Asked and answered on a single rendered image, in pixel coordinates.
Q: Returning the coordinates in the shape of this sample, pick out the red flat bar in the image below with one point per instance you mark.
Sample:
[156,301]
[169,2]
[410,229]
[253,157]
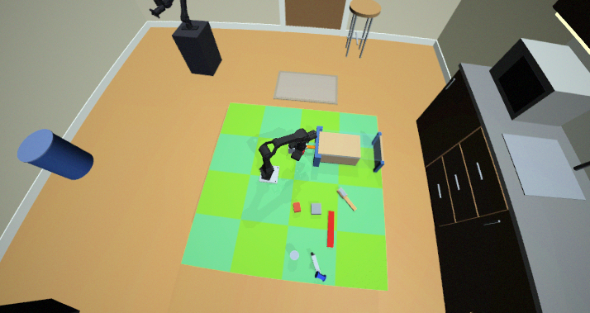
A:
[330,230]

